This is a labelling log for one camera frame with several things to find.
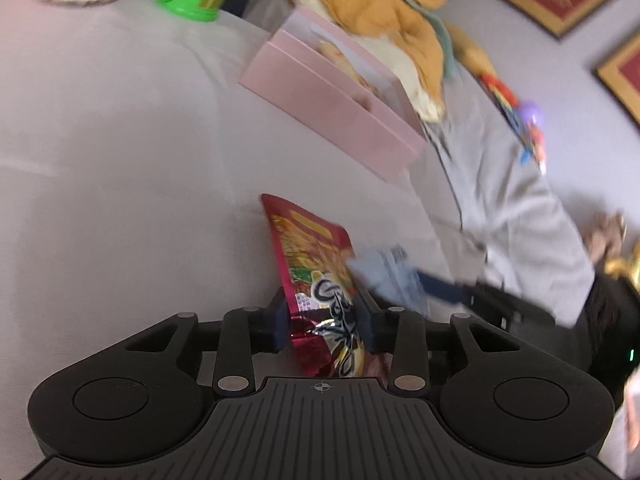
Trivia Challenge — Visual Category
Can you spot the light blue snack packet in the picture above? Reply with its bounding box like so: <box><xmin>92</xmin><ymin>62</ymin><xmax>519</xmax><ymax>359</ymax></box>
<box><xmin>347</xmin><ymin>246</ymin><xmax>430</xmax><ymax>316</ymax></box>

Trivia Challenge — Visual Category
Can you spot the dark red snack bag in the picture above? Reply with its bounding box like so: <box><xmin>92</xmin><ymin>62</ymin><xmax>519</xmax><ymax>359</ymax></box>
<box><xmin>260</xmin><ymin>194</ymin><xmax>390</xmax><ymax>382</ymax></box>

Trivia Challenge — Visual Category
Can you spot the grey sofa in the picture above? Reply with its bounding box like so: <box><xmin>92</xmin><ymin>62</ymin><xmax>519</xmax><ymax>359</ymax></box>
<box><xmin>246</xmin><ymin>0</ymin><xmax>594</xmax><ymax>328</ymax></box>

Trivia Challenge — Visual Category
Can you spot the yellow plush toy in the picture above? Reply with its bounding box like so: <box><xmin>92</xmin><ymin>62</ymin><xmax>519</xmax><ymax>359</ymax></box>
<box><xmin>604</xmin><ymin>242</ymin><xmax>640</xmax><ymax>292</ymax></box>

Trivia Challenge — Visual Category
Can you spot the colourful toy pile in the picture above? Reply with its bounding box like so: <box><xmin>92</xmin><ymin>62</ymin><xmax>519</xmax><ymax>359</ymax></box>
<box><xmin>480</xmin><ymin>73</ymin><xmax>547</xmax><ymax>176</ymax></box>

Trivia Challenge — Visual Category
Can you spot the pink cardboard box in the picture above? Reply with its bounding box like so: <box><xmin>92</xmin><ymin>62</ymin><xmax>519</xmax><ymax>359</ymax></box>
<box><xmin>240</xmin><ymin>8</ymin><xmax>426</xmax><ymax>180</ymax></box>

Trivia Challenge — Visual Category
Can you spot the orange yellow blanket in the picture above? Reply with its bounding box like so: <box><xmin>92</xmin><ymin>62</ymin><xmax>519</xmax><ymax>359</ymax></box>
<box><xmin>291</xmin><ymin>0</ymin><xmax>457</xmax><ymax>122</ymax></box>

